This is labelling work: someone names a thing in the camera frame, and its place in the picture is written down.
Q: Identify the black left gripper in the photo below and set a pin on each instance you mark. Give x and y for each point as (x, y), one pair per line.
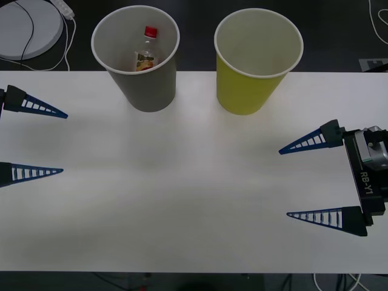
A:
(2, 103)

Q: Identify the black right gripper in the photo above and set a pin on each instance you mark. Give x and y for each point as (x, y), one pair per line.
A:
(368, 191)

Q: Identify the clear bottle with red cap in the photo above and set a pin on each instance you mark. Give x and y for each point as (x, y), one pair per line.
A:
(147, 57)

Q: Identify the grey marker board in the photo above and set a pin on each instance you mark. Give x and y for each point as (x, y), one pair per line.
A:
(368, 65)

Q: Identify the yellow-green plastic waste bin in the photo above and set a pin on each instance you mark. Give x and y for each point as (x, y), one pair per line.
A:
(242, 91)

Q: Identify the white power strip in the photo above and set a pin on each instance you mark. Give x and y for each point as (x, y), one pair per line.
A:
(65, 9)

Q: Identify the grey plastic waste bin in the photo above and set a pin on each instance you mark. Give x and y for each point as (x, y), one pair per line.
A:
(145, 91)

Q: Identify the right arm with wrist camera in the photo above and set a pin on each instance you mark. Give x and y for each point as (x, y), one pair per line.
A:
(376, 154)

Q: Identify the round grey base plate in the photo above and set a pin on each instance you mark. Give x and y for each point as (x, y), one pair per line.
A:
(12, 33)

